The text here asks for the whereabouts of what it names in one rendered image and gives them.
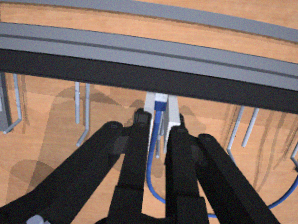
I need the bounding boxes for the black patch panel rack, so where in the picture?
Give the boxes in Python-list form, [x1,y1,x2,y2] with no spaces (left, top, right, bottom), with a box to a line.
[0,0,298,165]

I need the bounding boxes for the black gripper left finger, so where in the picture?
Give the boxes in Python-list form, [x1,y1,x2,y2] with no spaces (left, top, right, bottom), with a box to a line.
[0,92,155,224]

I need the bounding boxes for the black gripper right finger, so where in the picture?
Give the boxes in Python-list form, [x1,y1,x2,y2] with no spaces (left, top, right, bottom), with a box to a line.
[163,95,281,224]

